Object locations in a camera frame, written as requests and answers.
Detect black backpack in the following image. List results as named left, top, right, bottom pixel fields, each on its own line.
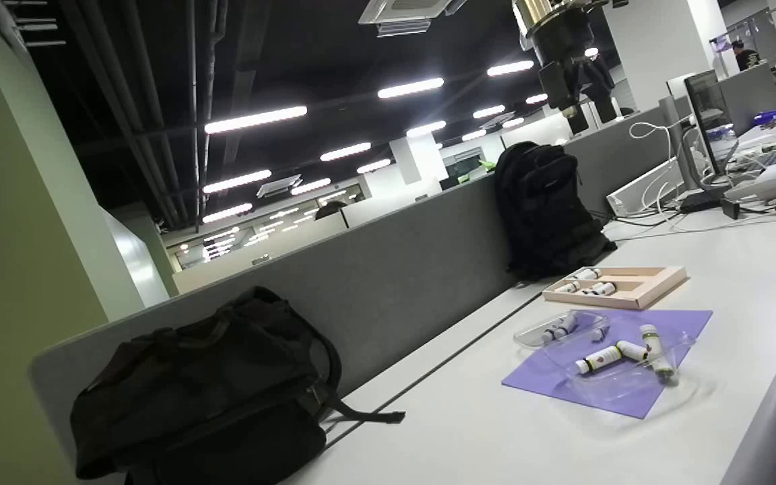
left=70, top=287, right=404, bottom=485
left=492, top=139, right=613, bottom=283

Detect computer monitor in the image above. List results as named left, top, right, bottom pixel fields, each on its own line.
left=685, top=69, right=741, bottom=219

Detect black backpack far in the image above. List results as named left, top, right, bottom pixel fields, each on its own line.
left=492, top=139, right=613, bottom=283

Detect grey desk divider panel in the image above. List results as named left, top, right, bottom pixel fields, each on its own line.
left=30, top=174, right=511, bottom=448

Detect white keyboard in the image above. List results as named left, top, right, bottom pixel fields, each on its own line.
left=605, top=159, right=685, bottom=219

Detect black backpack near left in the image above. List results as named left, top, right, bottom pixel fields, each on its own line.
left=70, top=287, right=404, bottom=485

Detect small bottle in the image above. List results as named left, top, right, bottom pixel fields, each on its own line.
left=545, top=312, right=576, bottom=343

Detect white bottle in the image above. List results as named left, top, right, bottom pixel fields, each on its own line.
left=640, top=324, right=678, bottom=384
left=573, top=345, right=623, bottom=378
left=613, top=340, right=650, bottom=364

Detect bottle in wooden tray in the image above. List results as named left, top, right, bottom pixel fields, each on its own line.
left=589, top=281, right=617, bottom=297

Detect wooden tray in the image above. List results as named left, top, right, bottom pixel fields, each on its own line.
left=545, top=267, right=689, bottom=310

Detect purple mat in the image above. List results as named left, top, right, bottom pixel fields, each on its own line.
left=499, top=306, right=716, bottom=422

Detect clear plastic box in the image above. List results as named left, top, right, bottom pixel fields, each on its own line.
left=515, top=306, right=716, bottom=426

